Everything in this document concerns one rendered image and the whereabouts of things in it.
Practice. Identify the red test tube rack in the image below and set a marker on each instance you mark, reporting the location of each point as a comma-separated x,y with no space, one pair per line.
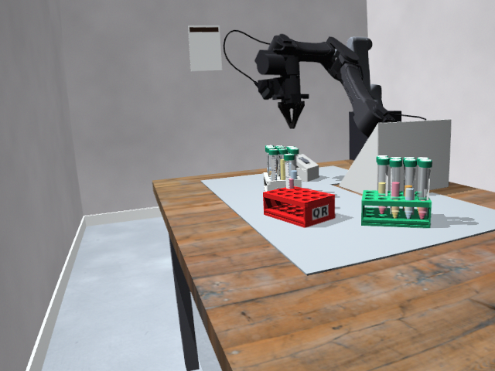
308,207

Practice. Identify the green test tube rack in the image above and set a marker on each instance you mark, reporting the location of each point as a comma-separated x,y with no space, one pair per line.
371,198

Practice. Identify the conical tube with yellow liquid and green cap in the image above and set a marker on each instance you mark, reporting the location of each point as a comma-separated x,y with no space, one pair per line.
282,152

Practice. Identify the white tube rack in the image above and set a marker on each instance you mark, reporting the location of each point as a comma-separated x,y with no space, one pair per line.
278,184

